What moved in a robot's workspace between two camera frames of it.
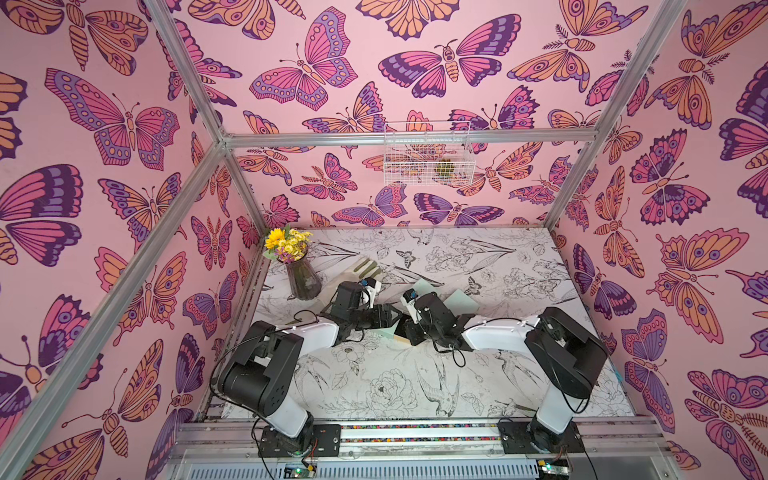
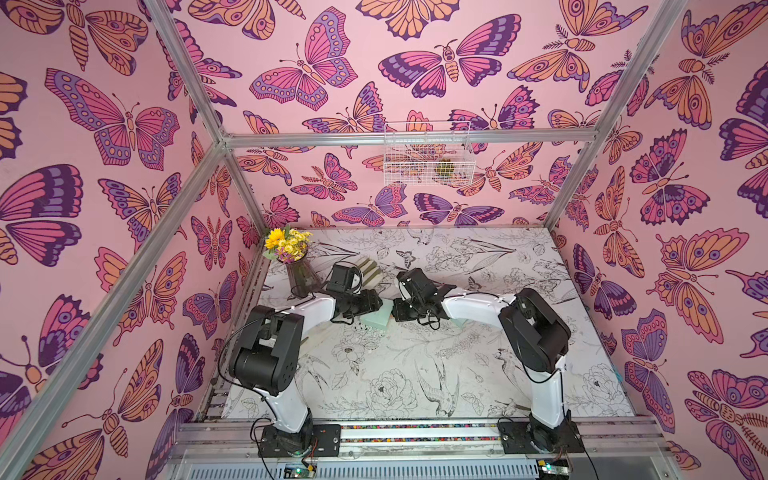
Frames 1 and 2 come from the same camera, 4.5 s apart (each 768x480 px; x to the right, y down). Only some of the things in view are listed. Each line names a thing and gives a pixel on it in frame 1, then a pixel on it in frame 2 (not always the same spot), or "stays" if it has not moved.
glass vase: (304, 283) stays
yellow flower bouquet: (289, 245) stays
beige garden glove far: (364, 269) stays
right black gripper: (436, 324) → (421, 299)
